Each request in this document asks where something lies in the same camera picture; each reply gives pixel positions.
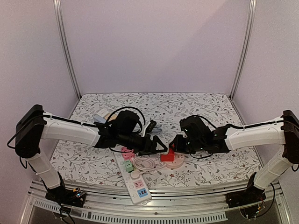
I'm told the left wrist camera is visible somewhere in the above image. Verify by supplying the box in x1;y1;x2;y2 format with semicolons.
142;120;157;137

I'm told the aluminium front rail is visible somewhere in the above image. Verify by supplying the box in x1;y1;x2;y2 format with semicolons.
22;179;285;224

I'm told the red cube socket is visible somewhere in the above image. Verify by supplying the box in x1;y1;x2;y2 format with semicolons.
160;143;175;162

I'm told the left aluminium frame post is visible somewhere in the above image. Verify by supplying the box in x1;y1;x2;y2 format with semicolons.
53;0;82;99

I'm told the right aluminium frame post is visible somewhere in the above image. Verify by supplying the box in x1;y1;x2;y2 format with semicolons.
229;0;257;101

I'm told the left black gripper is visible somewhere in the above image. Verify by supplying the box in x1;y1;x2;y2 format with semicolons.
118;132;168;157

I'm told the pink flat plug adapter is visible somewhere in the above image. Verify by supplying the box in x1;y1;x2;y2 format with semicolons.
121;147;135;162

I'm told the white cube adapter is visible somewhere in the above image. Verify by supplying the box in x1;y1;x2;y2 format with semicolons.
96;109;109;118

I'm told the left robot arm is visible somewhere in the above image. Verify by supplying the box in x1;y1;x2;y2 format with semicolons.
7;105;168;207

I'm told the grey-blue coiled cable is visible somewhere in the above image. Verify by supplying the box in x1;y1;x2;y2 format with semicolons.
149;123;164;136

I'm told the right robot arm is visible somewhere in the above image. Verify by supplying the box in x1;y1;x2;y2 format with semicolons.
169;110;299;208

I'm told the white coiled cable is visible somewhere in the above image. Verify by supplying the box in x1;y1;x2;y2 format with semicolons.
129;156;169;179

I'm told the beige cube adapter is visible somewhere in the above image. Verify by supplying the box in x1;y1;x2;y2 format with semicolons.
104;112;117;121

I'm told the aluminium frame post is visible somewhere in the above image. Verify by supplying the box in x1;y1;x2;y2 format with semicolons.
229;0;257;101
53;0;82;99

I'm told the round pink socket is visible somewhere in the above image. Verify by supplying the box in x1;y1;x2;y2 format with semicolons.
165;153;185;169

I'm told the green cube adapter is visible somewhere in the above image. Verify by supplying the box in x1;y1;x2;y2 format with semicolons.
124;160;134;173

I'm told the blue power strip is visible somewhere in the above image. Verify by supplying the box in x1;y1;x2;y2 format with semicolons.
93;114;106;124

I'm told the white long power strip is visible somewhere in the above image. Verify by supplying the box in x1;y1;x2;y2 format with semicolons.
114;152;152;205

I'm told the floral tablecloth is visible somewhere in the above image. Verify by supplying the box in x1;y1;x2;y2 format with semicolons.
44;92;266;189

